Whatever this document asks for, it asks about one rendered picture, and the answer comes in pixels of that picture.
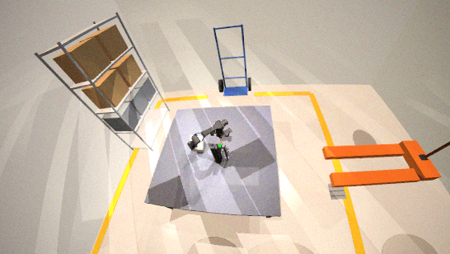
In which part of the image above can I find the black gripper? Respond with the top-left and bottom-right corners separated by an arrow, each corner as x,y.
210,130 -> 230,139

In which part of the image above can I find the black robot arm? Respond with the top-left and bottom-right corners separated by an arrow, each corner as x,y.
187,119 -> 228,150

